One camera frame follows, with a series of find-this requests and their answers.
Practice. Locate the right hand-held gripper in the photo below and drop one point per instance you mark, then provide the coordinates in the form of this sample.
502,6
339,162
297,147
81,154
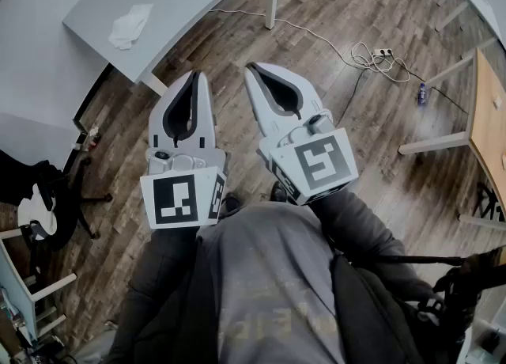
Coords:
320,160

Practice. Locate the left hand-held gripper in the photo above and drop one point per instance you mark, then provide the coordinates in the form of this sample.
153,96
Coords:
174,200

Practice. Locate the white cloth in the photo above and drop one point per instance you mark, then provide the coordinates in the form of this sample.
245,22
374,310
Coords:
128,26

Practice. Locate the black shoulder bag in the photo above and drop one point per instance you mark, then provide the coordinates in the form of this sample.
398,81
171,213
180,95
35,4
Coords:
462,287

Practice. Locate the person's left forearm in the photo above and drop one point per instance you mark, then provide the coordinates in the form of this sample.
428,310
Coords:
158,275

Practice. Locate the person's right forearm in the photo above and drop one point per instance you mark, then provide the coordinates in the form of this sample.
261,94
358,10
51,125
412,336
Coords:
363,236

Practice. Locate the person's left shoe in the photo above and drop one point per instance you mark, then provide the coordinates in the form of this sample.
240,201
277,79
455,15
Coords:
232,202

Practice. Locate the person's shoe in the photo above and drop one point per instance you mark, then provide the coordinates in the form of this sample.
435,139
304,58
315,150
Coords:
232,202
279,192

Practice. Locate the person's right shoe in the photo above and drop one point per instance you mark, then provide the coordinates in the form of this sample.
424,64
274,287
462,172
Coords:
279,192

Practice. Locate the white power strip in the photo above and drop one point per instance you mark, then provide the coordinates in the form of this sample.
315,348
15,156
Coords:
383,52

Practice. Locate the blue bottle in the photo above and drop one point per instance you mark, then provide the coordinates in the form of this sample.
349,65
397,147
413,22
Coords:
422,95

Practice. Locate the black office chair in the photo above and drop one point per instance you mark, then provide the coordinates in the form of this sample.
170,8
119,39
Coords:
59,212
490,202

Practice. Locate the person's torso in grey shirt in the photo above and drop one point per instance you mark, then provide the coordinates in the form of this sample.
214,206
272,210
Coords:
273,275

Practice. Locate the wooden table with white legs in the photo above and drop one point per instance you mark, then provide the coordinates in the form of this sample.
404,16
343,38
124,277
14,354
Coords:
490,117

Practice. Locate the white shelf rack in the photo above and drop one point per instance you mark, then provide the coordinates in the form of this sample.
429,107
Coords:
17,287

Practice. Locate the small bottles by wall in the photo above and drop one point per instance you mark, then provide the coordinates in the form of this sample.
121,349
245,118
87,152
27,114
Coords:
89,139

